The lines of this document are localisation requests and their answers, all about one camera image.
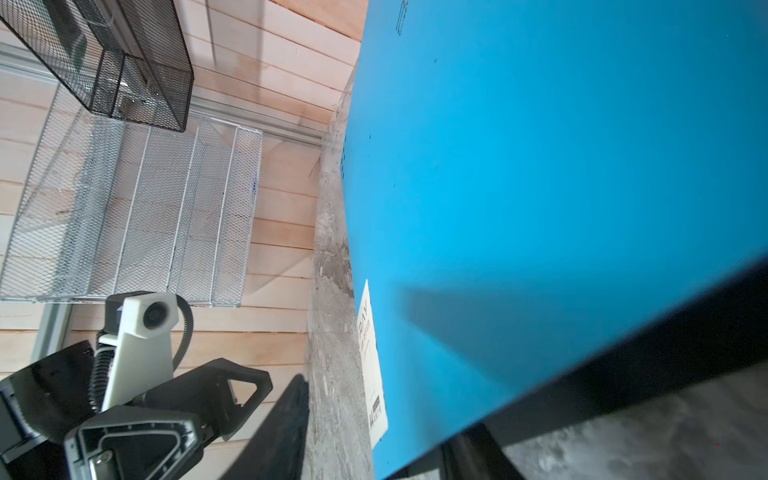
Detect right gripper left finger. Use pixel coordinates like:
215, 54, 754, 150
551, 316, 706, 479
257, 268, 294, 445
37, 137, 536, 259
440, 423, 524, 480

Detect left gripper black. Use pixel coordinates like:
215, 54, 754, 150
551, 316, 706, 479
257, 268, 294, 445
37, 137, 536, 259
1, 341, 273, 479

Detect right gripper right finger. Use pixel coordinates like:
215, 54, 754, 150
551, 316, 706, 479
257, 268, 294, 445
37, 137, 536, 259
482, 260, 767, 444

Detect blue folder black inside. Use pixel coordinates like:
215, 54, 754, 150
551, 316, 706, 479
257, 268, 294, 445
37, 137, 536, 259
342, 1, 767, 479

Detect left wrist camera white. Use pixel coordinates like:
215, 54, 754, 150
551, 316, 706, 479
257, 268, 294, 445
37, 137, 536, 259
102, 292, 179, 410

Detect black corrugated cable hose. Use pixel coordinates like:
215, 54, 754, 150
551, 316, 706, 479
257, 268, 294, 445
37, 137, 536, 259
170, 293, 196, 370

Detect white wire mesh shelf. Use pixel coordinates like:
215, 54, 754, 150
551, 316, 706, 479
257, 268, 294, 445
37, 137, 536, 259
1, 88, 263, 307

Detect black wire mesh basket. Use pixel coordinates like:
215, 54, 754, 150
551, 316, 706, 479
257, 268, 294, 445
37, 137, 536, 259
1, 1, 194, 132

